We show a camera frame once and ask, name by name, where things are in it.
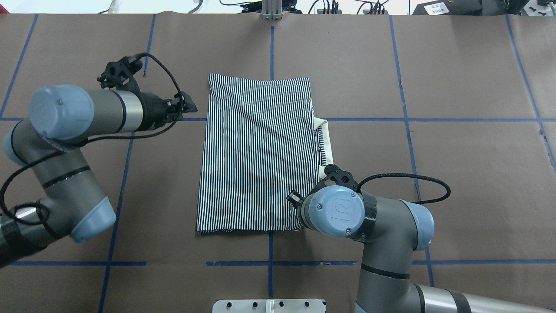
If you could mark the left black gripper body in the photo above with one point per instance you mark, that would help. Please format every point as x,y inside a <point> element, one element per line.
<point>153,112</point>

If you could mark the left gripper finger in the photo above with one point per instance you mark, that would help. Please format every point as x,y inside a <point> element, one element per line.
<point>184,104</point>

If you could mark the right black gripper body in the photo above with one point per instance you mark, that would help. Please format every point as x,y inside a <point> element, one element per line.
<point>295,198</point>

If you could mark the striped polo shirt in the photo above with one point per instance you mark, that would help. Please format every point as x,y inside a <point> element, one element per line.
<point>262,141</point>

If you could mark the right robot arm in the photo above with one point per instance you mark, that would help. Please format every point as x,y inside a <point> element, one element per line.
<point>391,230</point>

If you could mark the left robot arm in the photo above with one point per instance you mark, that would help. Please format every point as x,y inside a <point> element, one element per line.
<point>61,120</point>

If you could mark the black box with label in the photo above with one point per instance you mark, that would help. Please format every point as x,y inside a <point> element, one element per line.
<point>449,7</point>

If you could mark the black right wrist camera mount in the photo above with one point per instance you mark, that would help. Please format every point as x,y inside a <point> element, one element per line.
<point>339,177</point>

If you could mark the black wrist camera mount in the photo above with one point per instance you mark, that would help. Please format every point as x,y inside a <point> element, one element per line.
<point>339,177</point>
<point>118,73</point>

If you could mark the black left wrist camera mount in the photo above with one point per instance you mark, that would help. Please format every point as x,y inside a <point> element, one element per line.
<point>118,73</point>

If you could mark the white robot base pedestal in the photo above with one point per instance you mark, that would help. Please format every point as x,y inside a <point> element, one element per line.
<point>307,305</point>

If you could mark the aluminium frame post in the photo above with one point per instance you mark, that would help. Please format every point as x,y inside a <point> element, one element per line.
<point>271,9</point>

